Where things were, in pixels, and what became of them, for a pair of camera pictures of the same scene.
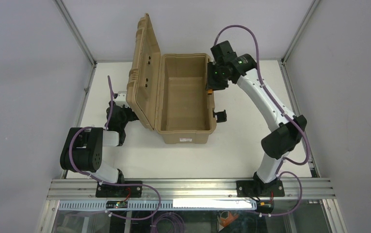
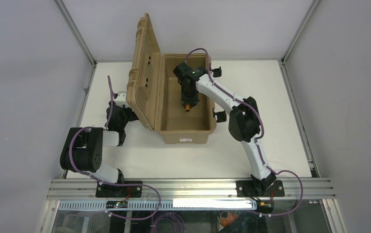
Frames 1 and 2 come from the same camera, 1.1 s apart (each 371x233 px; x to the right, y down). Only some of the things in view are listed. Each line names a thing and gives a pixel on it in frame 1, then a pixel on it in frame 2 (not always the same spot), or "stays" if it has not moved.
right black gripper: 212,80 -> 189,98
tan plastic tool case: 167,92 stays
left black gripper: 120,116 stays
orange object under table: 225,222 stays
